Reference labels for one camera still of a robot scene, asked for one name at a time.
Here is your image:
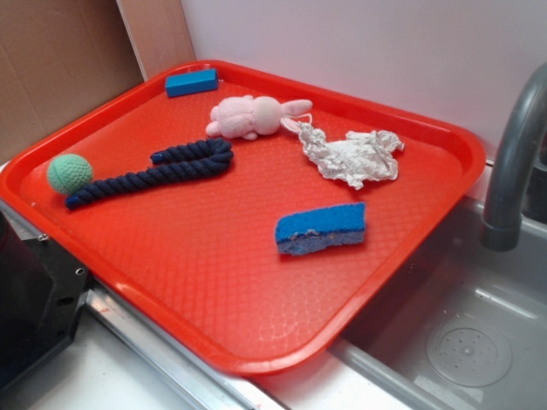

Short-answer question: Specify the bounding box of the crumpled white paper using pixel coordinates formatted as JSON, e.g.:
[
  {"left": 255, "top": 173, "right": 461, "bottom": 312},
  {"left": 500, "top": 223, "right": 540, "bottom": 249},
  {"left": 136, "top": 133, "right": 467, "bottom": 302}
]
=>
[{"left": 298, "top": 122, "right": 405, "bottom": 190}]

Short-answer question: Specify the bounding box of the pink plush bunny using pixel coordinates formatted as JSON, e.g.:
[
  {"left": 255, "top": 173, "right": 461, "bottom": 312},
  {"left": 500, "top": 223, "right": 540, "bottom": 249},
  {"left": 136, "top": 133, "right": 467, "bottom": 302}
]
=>
[{"left": 205, "top": 95, "right": 313, "bottom": 141}]

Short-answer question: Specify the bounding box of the brown cardboard panel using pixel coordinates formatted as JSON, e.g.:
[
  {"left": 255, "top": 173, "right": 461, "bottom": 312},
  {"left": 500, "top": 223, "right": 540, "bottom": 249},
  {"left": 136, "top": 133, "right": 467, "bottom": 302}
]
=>
[{"left": 1, "top": 1, "right": 143, "bottom": 162}]

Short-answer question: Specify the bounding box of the blue rectangular block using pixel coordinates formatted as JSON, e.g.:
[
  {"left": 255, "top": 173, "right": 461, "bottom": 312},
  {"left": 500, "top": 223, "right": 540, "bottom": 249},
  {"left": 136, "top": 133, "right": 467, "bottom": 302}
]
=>
[{"left": 165, "top": 69, "right": 218, "bottom": 97}]

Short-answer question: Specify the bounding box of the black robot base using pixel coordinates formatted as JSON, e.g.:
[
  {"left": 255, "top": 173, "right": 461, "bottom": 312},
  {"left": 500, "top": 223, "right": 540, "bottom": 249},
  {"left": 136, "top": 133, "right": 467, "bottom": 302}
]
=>
[{"left": 1, "top": 216, "right": 90, "bottom": 394}]

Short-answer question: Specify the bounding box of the green rubber ball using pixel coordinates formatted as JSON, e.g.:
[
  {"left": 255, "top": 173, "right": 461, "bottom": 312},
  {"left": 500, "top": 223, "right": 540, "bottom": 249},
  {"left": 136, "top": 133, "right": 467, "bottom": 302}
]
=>
[{"left": 46, "top": 154, "right": 93, "bottom": 196}]

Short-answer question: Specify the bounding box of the grey faucet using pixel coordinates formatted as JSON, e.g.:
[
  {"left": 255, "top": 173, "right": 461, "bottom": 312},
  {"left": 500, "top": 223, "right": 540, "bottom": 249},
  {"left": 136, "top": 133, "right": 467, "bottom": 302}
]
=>
[{"left": 480, "top": 64, "right": 546, "bottom": 251}]

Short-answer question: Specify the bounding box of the dark blue rope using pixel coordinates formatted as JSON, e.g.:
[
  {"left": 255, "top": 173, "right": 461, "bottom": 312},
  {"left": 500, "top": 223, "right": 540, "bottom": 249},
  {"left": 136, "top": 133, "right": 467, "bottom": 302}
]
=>
[{"left": 64, "top": 138, "right": 235, "bottom": 211}]

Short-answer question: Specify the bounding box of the red plastic tray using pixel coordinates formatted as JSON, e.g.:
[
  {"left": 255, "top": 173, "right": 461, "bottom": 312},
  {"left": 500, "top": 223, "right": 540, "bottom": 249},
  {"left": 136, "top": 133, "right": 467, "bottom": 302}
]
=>
[{"left": 1, "top": 61, "right": 485, "bottom": 376}]

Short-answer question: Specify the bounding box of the blue sponge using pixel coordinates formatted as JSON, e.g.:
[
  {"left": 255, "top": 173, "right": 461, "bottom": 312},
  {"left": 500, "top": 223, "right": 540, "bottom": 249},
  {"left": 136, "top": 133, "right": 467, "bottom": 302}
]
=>
[{"left": 274, "top": 202, "right": 367, "bottom": 256}]

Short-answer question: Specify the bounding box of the grey plastic sink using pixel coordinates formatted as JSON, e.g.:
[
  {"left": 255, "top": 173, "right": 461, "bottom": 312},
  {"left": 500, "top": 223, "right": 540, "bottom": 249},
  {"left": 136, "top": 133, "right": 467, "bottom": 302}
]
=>
[{"left": 331, "top": 173, "right": 546, "bottom": 409}]

